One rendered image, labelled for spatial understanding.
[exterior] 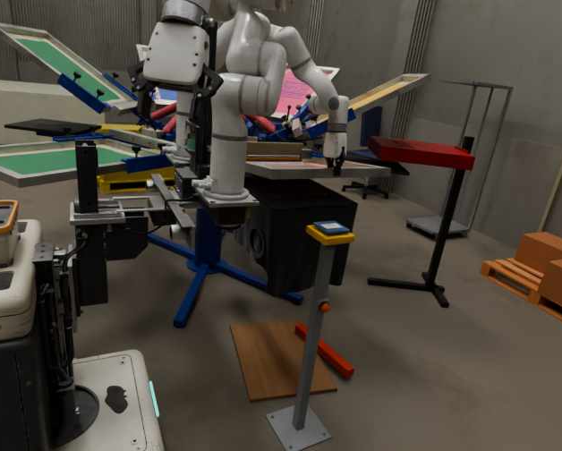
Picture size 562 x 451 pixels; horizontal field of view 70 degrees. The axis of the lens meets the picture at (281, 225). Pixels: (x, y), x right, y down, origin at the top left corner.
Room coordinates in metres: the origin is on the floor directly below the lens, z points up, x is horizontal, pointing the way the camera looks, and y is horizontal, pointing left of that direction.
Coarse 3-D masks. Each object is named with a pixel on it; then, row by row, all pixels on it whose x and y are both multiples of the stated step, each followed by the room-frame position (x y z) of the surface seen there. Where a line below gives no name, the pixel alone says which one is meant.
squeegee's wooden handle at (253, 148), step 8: (248, 144) 2.03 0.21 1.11; (256, 144) 2.05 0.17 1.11; (264, 144) 2.08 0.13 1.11; (272, 144) 2.10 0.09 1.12; (280, 144) 2.13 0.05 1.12; (288, 144) 2.15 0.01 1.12; (296, 144) 2.18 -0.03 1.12; (248, 152) 2.03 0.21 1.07; (256, 152) 2.05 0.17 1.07; (264, 152) 2.07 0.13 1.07; (272, 152) 2.10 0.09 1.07; (280, 152) 2.12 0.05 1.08; (288, 152) 2.15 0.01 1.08; (296, 152) 2.17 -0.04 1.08
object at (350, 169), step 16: (304, 160) 2.27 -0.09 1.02; (320, 160) 2.13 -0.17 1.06; (272, 176) 1.44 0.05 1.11; (288, 176) 1.48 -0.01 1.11; (304, 176) 1.51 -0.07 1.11; (320, 176) 1.55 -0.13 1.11; (336, 176) 1.59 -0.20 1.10; (352, 176) 1.63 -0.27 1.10; (368, 176) 1.67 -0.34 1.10; (384, 176) 1.72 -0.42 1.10
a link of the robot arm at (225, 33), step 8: (264, 16) 1.47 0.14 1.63; (224, 24) 1.48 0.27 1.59; (232, 24) 1.46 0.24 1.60; (264, 24) 1.46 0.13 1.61; (224, 32) 1.46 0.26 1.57; (232, 32) 1.46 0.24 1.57; (224, 40) 1.45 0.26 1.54; (224, 48) 1.45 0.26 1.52; (216, 56) 1.45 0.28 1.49; (224, 56) 1.46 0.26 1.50; (216, 64) 1.45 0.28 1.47
